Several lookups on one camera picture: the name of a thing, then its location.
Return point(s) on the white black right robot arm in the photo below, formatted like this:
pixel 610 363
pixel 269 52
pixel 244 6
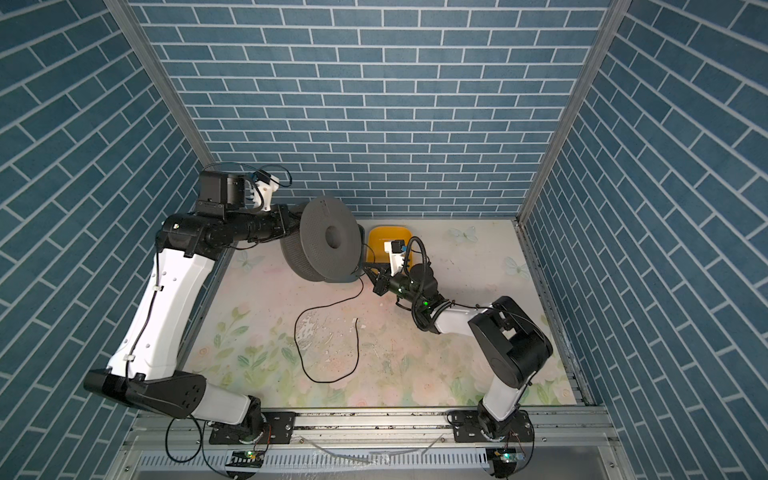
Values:
pixel 515 348

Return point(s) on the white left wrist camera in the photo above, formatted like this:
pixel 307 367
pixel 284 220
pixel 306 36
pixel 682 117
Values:
pixel 263 186

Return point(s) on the aluminium front rail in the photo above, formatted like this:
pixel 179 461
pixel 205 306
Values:
pixel 572 442

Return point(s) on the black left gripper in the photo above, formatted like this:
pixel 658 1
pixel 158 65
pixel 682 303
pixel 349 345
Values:
pixel 279 212

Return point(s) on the aluminium corner post right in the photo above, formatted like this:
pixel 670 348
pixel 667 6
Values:
pixel 593 61

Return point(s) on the yellow plastic bin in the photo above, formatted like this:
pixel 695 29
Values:
pixel 377 241

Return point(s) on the aluminium corner post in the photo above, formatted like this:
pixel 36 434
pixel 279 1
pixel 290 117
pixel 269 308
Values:
pixel 593 61
pixel 141 45

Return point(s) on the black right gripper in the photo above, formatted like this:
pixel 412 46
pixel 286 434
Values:
pixel 383 282

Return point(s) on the aluminium corner post left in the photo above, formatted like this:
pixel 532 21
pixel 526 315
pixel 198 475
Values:
pixel 141 45

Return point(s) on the dark grey perforated spool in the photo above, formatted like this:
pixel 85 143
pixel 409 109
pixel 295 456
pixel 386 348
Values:
pixel 327 246

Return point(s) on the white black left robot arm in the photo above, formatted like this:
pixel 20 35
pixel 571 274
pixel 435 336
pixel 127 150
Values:
pixel 143 372

